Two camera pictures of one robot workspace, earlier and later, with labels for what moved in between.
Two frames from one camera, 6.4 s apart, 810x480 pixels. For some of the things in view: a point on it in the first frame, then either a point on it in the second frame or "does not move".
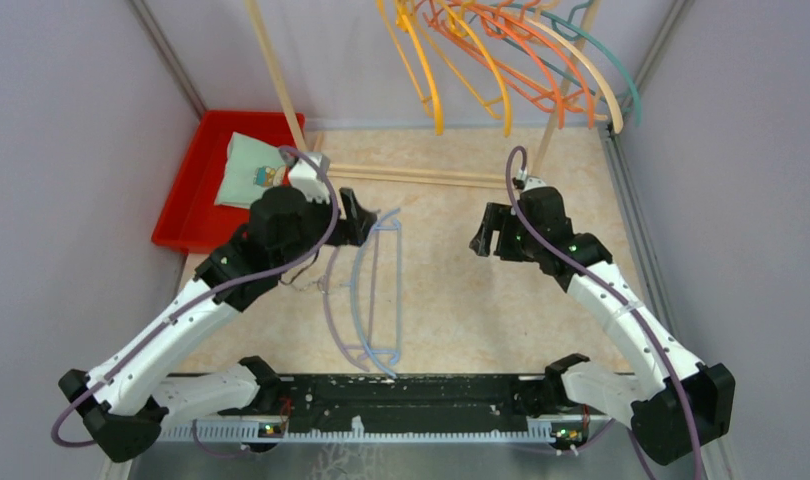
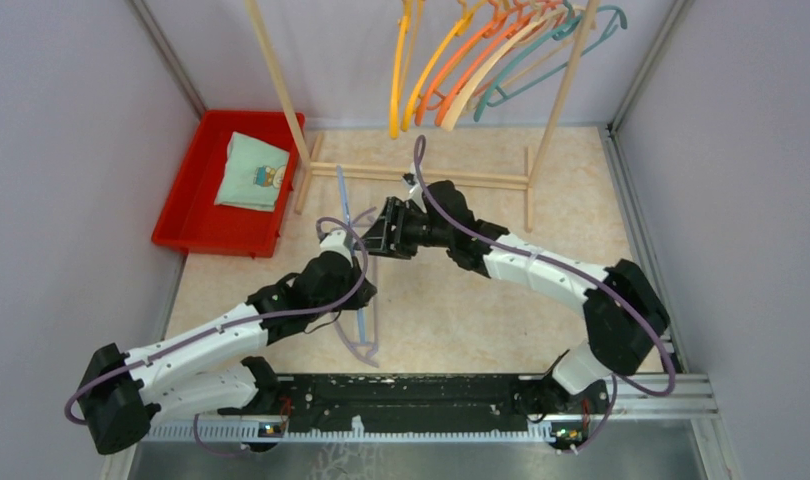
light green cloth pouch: (252, 167) does not move
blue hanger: (395, 226) -> (353, 240)
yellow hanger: (405, 23) -> (397, 103)
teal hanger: (574, 25) -> (572, 22)
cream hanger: (543, 19) -> (452, 112)
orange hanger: (554, 39) -> (453, 92)
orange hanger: (516, 36) -> (431, 97)
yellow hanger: (460, 25) -> (460, 27)
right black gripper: (497, 217) -> (382, 239)
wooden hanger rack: (424, 176) does not move
